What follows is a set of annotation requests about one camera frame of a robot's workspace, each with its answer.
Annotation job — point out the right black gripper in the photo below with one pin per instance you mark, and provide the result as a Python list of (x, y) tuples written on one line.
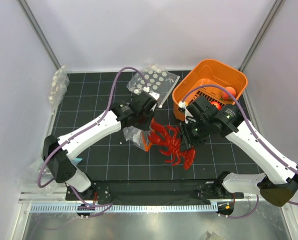
[(188, 141)]

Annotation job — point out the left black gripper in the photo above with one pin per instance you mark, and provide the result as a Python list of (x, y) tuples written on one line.
[(145, 127)]

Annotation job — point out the orange zip top bag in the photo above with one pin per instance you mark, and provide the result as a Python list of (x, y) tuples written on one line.
[(138, 137)]

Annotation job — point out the red toy lobster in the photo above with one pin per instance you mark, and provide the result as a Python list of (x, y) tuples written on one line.
[(167, 136)]

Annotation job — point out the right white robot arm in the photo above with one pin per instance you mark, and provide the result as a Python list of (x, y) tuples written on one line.
[(278, 182)]

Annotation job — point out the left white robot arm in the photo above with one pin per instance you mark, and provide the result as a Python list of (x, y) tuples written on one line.
[(59, 152)]

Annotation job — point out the white dotted zip bag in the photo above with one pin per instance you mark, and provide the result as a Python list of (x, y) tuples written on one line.
[(155, 79)]

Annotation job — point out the blue zip clear bag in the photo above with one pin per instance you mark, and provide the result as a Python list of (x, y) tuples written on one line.
[(28, 180)]

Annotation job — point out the red toy apple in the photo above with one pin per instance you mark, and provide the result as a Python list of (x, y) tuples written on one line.
[(216, 104)]

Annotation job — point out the toy peach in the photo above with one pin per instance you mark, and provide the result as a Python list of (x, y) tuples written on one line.
[(229, 91)]

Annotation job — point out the orange plastic basket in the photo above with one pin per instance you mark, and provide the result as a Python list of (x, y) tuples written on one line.
[(208, 72)]

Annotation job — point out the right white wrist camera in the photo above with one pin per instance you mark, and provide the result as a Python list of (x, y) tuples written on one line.
[(188, 117)]

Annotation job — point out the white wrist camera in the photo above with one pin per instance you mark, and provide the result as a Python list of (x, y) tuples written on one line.
[(188, 117), (154, 95)]

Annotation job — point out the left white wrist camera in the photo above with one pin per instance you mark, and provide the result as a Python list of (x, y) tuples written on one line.
[(154, 95)]

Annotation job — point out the clear bag at wall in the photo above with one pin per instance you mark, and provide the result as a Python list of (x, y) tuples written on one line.
[(58, 88)]

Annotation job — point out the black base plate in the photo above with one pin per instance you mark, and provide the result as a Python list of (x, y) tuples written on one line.
[(156, 192)]

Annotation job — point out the slotted cable duct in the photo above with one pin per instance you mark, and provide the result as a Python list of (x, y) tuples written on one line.
[(79, 208)]

